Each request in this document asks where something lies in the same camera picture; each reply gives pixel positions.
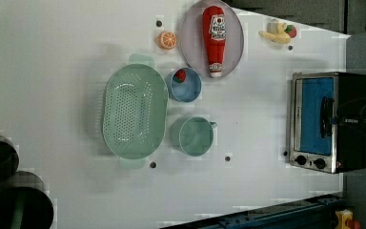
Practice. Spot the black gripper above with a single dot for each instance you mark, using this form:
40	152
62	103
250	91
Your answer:
340	113

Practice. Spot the black toaster oven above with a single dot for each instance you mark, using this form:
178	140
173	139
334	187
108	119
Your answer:
316	141

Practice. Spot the peeled banana toy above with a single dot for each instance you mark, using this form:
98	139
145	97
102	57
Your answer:
276	32

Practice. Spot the green measuring cup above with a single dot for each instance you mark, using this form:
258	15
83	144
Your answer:
193	136

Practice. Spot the red plush ketchup bottle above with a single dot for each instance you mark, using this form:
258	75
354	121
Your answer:
214	37

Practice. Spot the blue cup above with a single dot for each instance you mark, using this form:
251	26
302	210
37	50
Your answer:
189	90

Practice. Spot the grey round plate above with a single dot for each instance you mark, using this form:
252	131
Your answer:
192	43

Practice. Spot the red strawberry toy in cup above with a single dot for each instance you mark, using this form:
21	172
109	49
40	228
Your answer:
179	76

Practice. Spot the orange slice toy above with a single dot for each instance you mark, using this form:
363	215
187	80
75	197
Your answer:
166	40

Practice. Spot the green perforated colander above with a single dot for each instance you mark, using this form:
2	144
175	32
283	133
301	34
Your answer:
134	111

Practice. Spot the black cylinder near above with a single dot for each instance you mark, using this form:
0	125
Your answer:
24	203

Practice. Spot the blue metal frame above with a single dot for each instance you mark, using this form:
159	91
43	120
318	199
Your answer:
309	213

